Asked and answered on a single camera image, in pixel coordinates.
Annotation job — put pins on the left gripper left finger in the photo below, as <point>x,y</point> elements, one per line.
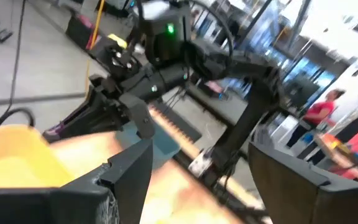
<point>132,180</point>

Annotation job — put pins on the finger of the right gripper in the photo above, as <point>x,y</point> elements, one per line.
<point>98,121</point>
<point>89,101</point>

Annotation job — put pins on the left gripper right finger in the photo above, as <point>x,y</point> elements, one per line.
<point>284,193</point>

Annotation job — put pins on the purple plastic witch hat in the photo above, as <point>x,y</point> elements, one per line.
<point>54,130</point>

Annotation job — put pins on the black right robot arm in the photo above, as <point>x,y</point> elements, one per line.
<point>247,118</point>

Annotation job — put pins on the person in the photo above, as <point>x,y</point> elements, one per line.
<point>317,113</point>

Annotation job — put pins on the yellow plastic bin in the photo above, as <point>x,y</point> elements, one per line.
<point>17,161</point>

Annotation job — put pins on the teal plastic bin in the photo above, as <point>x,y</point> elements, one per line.
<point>163,146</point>

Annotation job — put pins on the yellow tape tag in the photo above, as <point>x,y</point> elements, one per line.
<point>117,40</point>

